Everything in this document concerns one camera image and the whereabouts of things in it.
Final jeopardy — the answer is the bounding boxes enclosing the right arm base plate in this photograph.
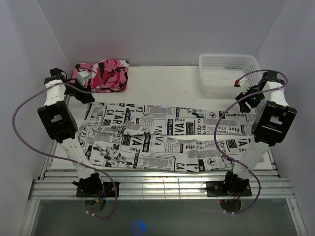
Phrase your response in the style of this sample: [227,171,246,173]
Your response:
[205,181,252,197]

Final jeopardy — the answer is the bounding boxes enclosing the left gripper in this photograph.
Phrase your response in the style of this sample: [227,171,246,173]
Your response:
[63,77,95,104]

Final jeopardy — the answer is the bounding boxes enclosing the white plastic basket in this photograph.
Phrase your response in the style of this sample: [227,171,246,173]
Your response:
[198,54,260,96]

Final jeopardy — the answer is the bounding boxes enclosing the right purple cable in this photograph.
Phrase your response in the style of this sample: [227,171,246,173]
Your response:
[213,70,288,214]

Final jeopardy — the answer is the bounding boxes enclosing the newspaper print trousers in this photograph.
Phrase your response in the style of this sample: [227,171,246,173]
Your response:
[77,103,256,173]

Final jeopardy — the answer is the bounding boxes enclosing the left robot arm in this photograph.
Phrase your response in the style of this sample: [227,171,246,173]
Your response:
[37,68,104,197]

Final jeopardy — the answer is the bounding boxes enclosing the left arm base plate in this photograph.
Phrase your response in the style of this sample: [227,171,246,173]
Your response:
[75,181,115,198]

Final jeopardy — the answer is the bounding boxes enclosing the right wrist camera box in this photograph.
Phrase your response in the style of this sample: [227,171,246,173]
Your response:
[234,78,251,94]

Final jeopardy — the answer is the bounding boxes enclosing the aluminium frame rail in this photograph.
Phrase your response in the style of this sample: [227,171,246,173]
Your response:
[29,170,295,200]

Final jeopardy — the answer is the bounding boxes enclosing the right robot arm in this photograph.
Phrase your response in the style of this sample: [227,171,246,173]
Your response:
[222,70,297,195]

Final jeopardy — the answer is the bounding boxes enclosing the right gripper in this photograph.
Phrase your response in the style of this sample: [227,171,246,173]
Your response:
[235,84,265,113]

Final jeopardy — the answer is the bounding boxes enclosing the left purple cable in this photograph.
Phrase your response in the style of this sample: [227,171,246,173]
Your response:
[11,68,118,219]

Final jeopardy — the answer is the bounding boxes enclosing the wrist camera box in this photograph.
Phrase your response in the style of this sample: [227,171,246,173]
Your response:
[234,78,251,94]
[77,71,91,84]

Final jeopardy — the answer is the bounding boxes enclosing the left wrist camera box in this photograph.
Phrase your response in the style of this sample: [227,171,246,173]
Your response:
[77,71,91,84]

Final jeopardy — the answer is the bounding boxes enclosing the pink camouflage folded trousers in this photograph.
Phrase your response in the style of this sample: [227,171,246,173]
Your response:
[70,59,129,93]

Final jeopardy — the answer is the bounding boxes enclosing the purple cable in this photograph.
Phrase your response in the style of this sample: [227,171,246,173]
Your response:
[11,68,118,219]
[213,70,288,214]

